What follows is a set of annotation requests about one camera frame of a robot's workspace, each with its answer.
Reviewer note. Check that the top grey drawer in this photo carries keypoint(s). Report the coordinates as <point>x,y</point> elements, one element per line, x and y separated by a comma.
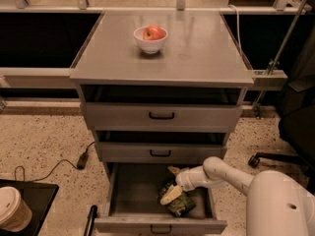
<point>161,117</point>

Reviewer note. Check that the white ceramic bowl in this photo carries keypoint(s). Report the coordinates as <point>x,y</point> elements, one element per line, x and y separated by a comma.
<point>149,46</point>

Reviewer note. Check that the grey drawer cabinet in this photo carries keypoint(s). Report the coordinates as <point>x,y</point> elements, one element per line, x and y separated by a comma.
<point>199,64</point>

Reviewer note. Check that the middle grey drawer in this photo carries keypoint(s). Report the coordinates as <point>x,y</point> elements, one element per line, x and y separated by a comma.
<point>157,153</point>

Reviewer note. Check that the black handle bar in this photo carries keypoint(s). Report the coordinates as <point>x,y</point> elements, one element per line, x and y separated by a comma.
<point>90,221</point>

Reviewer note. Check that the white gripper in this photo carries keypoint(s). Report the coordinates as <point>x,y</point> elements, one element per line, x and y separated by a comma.
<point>184,180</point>

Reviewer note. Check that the bottom grey drawer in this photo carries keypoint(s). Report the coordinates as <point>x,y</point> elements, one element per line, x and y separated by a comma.
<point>133,206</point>

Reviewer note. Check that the paper coffee cup with lid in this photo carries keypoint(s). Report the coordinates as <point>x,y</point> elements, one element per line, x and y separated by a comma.
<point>15,214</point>

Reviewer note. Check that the black office chair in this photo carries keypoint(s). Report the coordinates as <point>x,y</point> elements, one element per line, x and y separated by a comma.
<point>296,106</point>

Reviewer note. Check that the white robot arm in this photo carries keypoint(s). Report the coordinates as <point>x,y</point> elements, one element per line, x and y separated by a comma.
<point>276,204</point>

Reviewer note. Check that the grey drawer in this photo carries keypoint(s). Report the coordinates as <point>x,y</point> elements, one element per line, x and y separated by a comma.
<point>133,206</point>
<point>161,117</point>
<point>157,153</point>

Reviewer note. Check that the green jalapeno chip bag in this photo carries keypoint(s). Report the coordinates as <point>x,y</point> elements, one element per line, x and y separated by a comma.
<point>180,206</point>

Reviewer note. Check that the black side table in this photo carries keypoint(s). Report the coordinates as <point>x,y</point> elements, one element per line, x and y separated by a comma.
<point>39,197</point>

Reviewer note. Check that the red apple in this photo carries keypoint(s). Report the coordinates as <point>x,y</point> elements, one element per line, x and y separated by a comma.
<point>153,33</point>

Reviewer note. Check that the metal diagonal rod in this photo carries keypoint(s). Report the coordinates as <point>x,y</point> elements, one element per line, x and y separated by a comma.
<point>267,74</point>

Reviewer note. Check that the black power adapter with cable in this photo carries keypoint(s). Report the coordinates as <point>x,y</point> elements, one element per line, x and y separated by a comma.
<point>80,165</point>

